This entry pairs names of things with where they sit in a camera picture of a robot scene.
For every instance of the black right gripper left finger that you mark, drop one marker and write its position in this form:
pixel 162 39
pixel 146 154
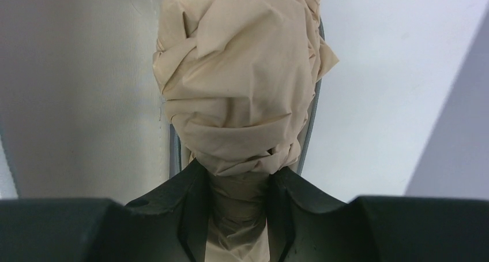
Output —
pixel 169 223

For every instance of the beige umbrella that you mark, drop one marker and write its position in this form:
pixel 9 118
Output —
pixel 238 78

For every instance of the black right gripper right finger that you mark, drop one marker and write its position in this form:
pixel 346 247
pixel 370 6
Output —
pixel 306 224

